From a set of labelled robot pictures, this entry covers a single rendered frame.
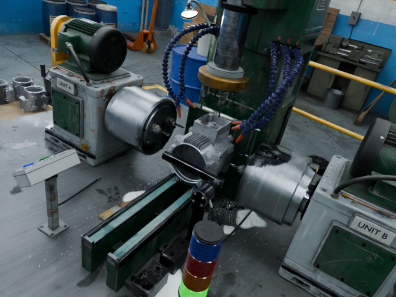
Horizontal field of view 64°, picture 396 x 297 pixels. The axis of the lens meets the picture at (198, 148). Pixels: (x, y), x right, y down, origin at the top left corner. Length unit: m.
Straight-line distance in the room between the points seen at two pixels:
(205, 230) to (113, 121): 0.79
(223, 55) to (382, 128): 0.52
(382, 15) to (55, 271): 5.79
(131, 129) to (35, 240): 0.49
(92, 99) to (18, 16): 5.54
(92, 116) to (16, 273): 0.63
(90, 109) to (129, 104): 0.18
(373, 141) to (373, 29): 5.26
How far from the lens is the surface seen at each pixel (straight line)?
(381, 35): 6.13
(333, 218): 0.99
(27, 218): 1.25
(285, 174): 1.02
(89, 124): 1.39
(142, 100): 1.26
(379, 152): 0.97
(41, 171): 1.00
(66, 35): 1.41
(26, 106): 3.44
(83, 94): 1.36
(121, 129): 1.27
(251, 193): 1.04
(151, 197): 1.13
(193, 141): 1.11
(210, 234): 0.61
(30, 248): 1.15
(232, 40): 1.07
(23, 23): 6.87
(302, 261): 1.11
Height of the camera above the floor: 1.64
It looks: 30 degrees down
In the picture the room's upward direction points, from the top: 12 degrees clockwise
